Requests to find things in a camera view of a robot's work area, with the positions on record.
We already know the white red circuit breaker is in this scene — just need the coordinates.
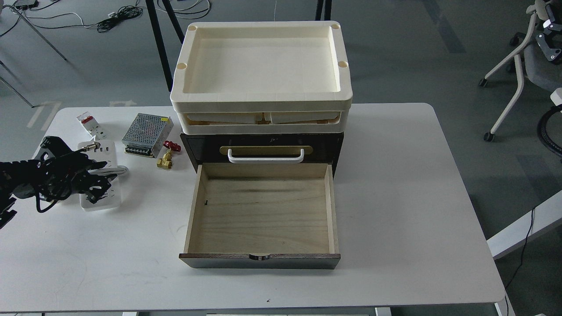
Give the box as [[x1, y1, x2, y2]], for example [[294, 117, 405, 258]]
[[76, 111, 107, 140]]

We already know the cream plastic tray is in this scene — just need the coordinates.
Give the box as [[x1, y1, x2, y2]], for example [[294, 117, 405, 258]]
[[170, 21, 353, 135]]

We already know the metal power supply unit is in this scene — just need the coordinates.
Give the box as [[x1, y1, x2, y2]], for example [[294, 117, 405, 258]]
[[121, 113, 174, 158]]

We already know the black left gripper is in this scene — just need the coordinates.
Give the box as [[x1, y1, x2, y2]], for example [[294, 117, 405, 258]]
[[33, 152, 118, 204]]

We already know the white office chair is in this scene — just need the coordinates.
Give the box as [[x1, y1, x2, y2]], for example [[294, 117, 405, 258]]
[[479, 0, 561, 142]]

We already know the white drawer handle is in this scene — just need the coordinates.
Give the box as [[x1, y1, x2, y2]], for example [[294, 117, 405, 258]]
[[227, 148, 305, 164]]

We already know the white power strip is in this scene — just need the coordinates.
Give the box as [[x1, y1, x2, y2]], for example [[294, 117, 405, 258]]
[[79, 139, 128, 212]]

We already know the black cable bundle on floor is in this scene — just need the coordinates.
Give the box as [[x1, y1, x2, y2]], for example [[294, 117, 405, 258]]
[[95, 5, 144, 33]]

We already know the brass valve red handle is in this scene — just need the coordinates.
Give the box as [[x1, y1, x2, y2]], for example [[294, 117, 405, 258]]
[[156, 140, 181, 169]]

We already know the open wooden drawer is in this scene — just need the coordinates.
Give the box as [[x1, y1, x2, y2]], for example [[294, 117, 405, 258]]
[[179, 163, 341, 269]]

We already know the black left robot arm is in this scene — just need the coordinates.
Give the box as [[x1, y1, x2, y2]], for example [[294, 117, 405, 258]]
[[0, 151, 118, 227]]

